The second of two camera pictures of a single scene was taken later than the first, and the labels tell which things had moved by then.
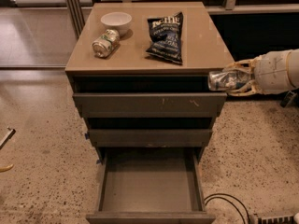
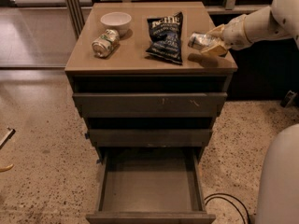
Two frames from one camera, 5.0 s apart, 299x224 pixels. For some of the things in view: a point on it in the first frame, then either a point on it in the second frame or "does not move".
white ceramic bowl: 117,21 does not move
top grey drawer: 149,105 does not move
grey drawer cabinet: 141,78 does not move
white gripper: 270,73 → 235,33
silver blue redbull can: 223,80 → 201,40
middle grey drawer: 149,138 does not move
